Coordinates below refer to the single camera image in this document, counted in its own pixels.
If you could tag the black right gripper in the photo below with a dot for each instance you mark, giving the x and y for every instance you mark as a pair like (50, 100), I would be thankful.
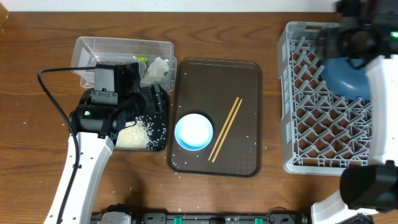
(325, 40)

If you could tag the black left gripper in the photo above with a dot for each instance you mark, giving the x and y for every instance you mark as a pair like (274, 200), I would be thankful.
(158, 105)

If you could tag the dark blue plate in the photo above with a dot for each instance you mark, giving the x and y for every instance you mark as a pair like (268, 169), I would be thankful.
(343, 80)

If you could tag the yellow green snack wrapper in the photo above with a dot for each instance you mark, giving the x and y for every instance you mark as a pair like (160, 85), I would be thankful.
(142, 61)

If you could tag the light blue bowl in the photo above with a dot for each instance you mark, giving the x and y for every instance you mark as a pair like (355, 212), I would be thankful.
(193, 132)

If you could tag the wooden chopstick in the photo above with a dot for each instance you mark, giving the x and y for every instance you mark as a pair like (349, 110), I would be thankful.
(226, 131)
(223, 128)

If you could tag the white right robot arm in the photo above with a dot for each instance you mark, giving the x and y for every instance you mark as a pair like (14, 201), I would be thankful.
(372, 189)

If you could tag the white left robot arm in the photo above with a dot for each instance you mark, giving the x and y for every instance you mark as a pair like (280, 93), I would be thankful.
(86, 159)

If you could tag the black waste tray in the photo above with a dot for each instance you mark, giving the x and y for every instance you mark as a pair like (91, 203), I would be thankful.
(130, 120)

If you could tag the clear plastic waste bin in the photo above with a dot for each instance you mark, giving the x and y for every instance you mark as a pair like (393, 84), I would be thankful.
(89, 51)

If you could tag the grey dishwasher rack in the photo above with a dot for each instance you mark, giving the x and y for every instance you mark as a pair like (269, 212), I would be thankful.
(322, 133)

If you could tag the crumpled white tissue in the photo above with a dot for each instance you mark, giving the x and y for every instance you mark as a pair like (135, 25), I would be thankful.
(156, 71)

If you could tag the spilled rice pile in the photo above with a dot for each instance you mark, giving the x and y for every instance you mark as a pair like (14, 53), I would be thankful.
(145, 133)

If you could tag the brown serving tray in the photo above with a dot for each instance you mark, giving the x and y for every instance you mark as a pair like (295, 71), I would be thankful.
(210, 87)

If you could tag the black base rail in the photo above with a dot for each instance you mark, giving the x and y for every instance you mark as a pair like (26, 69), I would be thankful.
(121, 213)

